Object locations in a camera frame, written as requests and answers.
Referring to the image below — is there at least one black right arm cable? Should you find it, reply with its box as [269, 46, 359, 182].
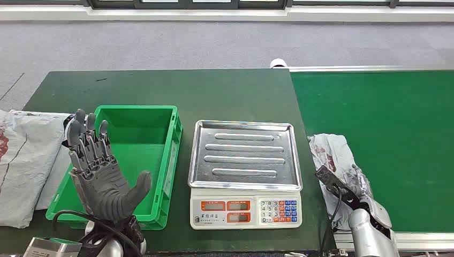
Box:
[319, 190, 343, 257]

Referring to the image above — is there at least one large grey parcel red print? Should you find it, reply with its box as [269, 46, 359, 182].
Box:
[0, 109, 68, 229]

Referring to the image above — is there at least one white scale with steel tray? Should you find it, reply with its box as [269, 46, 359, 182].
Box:
[187, 119, 304, 231]

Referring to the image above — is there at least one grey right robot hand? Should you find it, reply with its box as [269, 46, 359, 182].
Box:
[345, 163, 375, 207]

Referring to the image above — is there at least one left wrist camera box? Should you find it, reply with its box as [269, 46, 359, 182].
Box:
[22, 237, 83, 257]

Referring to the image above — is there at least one grey parcel dark red print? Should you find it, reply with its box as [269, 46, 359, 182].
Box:
[307, 133, 373, 231]

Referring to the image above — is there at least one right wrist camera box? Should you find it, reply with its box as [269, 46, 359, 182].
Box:
[314, 165, 361, 210]

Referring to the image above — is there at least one green conveyor belt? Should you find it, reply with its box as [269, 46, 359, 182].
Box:
[289, 65, 454, 251]

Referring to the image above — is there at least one green plastic crate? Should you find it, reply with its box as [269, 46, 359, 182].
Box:
[45, 104, 183, 231]

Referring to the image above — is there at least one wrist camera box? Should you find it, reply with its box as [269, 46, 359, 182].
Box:
[314, 165, 361, 210]
[22, 237, 83, 257]

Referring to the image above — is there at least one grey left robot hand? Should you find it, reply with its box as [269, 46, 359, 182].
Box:
[66, 108, 153, 224]

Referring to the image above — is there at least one white window sill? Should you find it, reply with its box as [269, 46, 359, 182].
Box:
[0, 5, 454, 24]

